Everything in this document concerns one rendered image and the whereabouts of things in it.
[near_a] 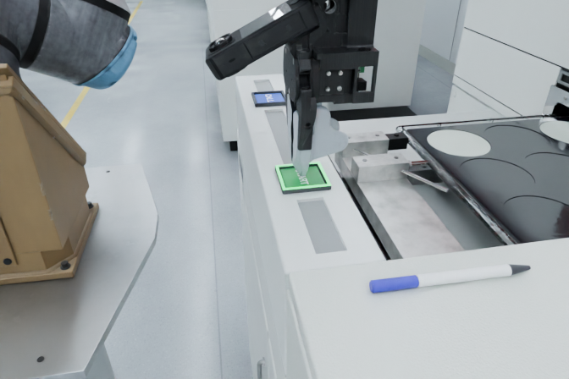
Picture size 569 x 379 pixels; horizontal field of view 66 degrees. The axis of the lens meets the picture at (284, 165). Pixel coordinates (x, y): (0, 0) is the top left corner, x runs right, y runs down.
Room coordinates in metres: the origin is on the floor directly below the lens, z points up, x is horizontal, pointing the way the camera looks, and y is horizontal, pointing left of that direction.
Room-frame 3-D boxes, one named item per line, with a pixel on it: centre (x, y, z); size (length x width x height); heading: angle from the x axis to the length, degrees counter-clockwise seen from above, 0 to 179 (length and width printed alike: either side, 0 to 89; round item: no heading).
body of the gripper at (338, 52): (0.44, -0.04, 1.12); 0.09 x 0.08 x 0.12; 100
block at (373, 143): (0.66, -0.13, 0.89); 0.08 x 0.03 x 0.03; 100
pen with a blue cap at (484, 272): (0.27, -0.14, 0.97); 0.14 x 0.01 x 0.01; 99
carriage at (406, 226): (0.51, -0.16, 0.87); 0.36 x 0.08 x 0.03; 10
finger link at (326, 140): (0.43, -0.04, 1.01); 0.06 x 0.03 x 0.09; 100
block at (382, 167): (0.58, -0.15, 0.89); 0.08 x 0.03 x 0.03; 100
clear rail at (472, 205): (0.54, -0.24, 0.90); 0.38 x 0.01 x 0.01; 10
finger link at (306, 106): (0.42, -0.02, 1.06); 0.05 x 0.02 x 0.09; 10
